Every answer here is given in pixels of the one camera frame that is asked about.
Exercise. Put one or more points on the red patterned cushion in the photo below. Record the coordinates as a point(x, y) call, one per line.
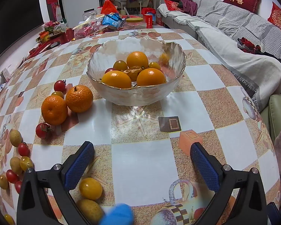
point(279, 18)

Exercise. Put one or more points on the yellow cherry tomato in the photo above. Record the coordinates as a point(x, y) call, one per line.
point(9, 219)
point(90, 189)
point(57, 94)
point(120, 65)
point(26, 163)
point(155, 65)

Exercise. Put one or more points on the red candy bag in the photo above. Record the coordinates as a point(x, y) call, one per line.
point(87, 30)

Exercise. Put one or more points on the blue snack bag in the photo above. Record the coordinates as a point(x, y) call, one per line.
point(111, 20)

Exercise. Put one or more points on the clear glass bowl gold rim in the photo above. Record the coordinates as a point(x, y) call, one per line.
point(135, 96)

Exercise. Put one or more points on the sofa with grey striped cover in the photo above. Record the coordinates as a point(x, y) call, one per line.
point(224, 35)

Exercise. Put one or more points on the green chair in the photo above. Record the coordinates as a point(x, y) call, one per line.
point(277, 112)

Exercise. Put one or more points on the dining chair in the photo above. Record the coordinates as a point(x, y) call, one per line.
point(132, 5)

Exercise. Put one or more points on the blurred blue object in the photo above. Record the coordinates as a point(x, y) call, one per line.
point(118, 215)

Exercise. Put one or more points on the flower bouquet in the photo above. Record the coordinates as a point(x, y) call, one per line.
point(50, 25)

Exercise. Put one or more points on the red cloth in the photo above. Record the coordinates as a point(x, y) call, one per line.
point(248, 45)

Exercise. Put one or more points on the red plastic bag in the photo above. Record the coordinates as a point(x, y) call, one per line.
point(109, 7)

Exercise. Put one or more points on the bumpy mandarin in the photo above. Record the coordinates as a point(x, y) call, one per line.
point(79, 99)
point(54, 110)

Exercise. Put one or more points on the red gift box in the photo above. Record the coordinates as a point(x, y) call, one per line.
point(62, 37)

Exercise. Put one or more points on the brown wrinkled fruit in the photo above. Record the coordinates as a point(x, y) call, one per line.
point(133, 73)

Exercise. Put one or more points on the red carton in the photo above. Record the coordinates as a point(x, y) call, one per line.
point(158, 19)

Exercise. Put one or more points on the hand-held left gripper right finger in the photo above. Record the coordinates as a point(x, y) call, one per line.
point(205, 166)

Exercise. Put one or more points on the red embroidered cushion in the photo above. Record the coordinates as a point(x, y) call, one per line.
point(173, 4)

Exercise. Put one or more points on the clear plastic container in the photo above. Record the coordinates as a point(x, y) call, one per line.
point(90, 15)

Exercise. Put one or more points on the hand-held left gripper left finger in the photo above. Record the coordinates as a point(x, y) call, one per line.
point(80, 164)

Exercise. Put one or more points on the purple garment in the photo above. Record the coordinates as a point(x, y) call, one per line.
point(189, 5)

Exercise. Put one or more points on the round container yellow lid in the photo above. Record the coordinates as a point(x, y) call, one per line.
point(134, 23)

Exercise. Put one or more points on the red cherry tomato with stem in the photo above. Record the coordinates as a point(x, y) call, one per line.
point(42, 130)

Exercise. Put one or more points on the black television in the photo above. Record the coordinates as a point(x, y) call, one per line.
point(14, 16)

